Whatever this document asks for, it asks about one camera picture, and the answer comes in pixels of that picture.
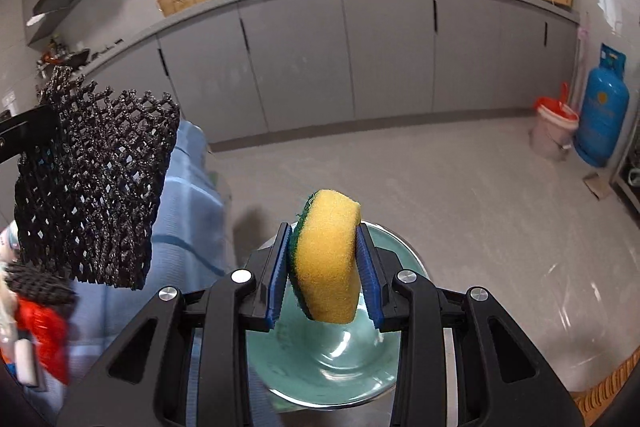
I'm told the black foam fruit net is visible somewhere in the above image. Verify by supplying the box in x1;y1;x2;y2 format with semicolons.
14;67;180;291

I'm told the red plastic wrapper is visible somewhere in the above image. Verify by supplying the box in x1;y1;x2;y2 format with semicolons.
14;297;70;385

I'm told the white melamine sponge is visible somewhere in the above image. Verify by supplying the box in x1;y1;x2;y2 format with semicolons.
14;338;39;388

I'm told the yellow green sponge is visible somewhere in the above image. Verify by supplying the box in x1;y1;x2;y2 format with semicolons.
288;190;361;324

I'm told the grey kitchen cabinet run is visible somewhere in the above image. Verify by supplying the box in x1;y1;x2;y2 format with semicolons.
86;0;579;146

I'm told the woven wicker chair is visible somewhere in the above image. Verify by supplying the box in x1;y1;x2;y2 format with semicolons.
570;348;639;426

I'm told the blue plaid tablecloth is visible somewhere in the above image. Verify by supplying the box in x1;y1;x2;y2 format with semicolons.
63;121;231;391

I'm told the teal enamel basin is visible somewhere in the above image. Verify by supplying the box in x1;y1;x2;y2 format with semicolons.
245;221;431;410

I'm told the cardboard piece on floor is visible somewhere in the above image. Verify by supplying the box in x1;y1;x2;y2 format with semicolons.
582;172;612;200

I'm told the pink bucket red bag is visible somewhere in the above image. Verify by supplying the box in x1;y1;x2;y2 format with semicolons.
529;82;579;161

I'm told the blue gas cylinder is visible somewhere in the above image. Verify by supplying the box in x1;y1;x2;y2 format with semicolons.
574;43;629;168

